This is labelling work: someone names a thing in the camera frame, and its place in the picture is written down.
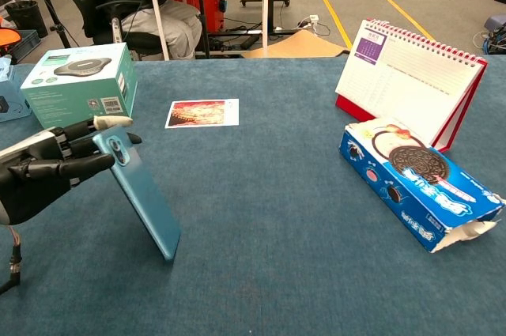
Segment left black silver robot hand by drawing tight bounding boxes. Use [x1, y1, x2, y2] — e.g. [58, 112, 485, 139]
[0, 115, 143, 227]

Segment black smartphone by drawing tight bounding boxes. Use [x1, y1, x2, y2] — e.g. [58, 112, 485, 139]
[91, 125, 182, 262]

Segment teal speakerphone product box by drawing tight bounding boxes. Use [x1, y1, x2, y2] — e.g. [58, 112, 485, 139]
[20, 42, 138, 130]

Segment dark plastic crate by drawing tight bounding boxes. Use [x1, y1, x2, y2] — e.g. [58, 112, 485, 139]
[9, 29, 43, 64]

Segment orange plastic object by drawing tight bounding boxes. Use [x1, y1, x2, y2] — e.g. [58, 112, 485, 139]
[0, 15, 23, 55]

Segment black waste bin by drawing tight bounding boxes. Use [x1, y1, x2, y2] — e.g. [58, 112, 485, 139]
[6, 0, 48, 39]

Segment black light stand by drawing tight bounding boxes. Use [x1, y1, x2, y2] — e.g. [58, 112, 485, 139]
[22, 0, 73, 49]

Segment black office chair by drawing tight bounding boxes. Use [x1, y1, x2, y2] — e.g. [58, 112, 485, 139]
[93, 0, 167, 61]

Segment red picture postcard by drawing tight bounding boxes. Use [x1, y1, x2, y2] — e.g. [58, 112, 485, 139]
[164, 98, 240, 130]

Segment blue felt table cloth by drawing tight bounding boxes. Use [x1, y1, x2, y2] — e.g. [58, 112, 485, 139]
[0, 55, 506, 336]

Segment red cabinet under desk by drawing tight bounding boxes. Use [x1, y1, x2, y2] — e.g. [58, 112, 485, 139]
[168, 0, 226, 35]

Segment brown cardboard sheet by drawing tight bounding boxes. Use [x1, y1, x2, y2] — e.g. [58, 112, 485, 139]
[240, 29, 351, 59]

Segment red spiral desk calendar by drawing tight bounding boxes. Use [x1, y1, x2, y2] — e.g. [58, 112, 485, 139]
[334, 18, 489, 153]

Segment blue Oreo cookie box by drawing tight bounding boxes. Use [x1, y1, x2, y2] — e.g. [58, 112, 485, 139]
[338, 116, 506, 254]

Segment thin wire bundle under hand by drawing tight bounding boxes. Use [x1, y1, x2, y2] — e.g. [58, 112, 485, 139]
[0, 227, 23, 296]

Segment black camera tripod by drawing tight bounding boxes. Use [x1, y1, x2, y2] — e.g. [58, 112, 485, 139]
[193, 0, 211, 59]

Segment grey device with cables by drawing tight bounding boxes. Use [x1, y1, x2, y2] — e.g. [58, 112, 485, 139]
[472, 13, 506, 56]

